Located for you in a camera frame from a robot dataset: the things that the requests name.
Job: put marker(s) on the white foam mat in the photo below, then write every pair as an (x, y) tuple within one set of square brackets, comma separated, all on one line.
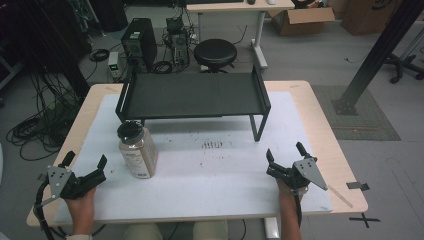
[(206, 180)]

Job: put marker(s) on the person's left hand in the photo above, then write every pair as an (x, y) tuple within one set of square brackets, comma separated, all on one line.
[(80, 206)]

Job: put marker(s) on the open computer case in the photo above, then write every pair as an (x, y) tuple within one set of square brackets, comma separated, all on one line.
[(178, 43)]

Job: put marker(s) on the black tape cross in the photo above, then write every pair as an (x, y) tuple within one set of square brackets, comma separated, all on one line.
[(364, 219)]

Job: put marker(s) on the closed cardboard box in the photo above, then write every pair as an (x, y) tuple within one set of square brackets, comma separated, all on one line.
[(370, 16)]

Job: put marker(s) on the person's right hand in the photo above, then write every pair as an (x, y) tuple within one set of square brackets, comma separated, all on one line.
[(286, 193)]

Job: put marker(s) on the black computer tower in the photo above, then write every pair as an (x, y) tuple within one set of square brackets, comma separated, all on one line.
[(139, 41)]

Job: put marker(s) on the black curtain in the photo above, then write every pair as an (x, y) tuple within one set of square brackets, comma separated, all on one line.
[(40, 33)]

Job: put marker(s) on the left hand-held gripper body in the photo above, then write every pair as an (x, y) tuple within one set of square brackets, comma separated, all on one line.
[(75, 186)]

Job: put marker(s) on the grey floor mat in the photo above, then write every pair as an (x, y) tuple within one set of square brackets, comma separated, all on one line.
[(366, 123)]

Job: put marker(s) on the black metal shelf rack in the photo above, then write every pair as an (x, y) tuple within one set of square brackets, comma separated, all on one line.
[(193, 95)]

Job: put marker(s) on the light wooden table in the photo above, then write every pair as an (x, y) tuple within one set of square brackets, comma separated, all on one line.
[(333, 150)]

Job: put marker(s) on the thin wooden stick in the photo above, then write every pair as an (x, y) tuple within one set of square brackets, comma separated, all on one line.
[(340, 197)]

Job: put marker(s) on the black tape piece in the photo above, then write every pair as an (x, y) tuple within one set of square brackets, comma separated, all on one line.
[(356, 185)]

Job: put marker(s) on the white-legged wooden desk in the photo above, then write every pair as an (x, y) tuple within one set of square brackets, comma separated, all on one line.
[(233, 6)]

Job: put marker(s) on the white table leg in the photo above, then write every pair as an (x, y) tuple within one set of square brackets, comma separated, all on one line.
[(272, 228)]

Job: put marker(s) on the clear jar with black lid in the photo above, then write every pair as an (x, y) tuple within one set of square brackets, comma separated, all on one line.
[(138, 153)]

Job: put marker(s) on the person's right leg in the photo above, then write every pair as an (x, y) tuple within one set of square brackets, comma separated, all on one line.
[(210, 230)]

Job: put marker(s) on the open cardboard box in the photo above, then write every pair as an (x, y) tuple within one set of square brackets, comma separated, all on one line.
[(300, 21)]

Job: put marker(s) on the small grey power supply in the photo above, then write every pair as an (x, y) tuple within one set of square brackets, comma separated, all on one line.
[(115, 65)]

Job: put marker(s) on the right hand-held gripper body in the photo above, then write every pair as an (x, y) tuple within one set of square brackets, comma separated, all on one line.
[(300, 173)]

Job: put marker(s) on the black office chair base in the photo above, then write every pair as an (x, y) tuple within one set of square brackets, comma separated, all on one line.
[(401, 66)]

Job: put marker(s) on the black round stool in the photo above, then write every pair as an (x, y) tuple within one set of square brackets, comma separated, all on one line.
[(215, 52)]

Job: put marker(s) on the black metal beam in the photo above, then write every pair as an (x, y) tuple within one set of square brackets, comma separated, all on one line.
[(376, 56)]

